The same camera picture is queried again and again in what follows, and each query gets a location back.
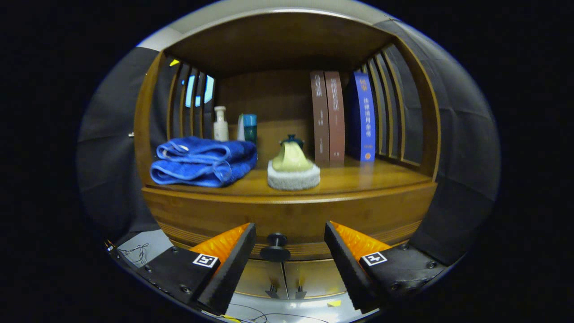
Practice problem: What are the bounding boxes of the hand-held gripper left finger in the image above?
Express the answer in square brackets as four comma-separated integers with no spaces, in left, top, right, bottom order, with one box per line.
[137,222,257,316]

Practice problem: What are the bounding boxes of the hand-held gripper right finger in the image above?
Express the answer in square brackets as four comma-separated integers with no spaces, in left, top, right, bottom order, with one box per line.
[324,220,447,313]

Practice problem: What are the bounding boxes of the wooden drawer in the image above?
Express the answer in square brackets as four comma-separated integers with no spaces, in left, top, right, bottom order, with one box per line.
[146,197,435,262]

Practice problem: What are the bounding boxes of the green handled scrub sponge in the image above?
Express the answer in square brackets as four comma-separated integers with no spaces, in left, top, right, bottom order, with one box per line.
[267,141,321,191]

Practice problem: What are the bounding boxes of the wooden cabinet door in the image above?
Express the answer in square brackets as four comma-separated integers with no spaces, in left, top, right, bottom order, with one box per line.
[283,259,352,300]
[233,259,287,300]

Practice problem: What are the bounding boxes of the wooden countertop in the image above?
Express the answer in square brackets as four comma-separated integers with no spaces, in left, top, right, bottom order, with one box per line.
[142,155,438,198]

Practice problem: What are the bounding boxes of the wooden cabinet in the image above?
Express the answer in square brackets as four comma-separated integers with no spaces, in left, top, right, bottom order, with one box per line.
[134,11,442,300]

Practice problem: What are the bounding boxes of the blue folded towel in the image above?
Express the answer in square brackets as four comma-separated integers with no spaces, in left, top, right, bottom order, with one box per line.
[150,136,258,188]

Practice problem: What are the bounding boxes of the dark blue lidded teacup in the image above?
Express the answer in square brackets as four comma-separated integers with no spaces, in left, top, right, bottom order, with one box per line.
[279,134,305,151]

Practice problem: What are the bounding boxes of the white pump bottle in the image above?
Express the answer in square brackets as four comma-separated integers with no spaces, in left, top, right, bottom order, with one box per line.
[213,106,229,142]

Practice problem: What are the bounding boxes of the teal capped bottle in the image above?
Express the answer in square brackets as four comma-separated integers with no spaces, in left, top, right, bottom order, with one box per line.
[243,113,258,144]

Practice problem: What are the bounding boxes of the reddish brown book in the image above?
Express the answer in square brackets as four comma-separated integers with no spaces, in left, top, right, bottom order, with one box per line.
[325,71,346,163]

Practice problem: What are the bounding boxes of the blue book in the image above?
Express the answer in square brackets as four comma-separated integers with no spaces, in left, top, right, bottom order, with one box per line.
[350,72,376,162]

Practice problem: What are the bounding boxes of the dark brown book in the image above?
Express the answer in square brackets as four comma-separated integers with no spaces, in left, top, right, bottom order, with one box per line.
[310,70,330,164]

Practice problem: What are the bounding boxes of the thin floor cables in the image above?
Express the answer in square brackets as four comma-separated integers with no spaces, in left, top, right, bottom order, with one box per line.
[224,303,332,323]

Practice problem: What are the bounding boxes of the tangled thin cables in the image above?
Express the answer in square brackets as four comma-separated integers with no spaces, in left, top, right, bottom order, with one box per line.
[119,244,151,265]

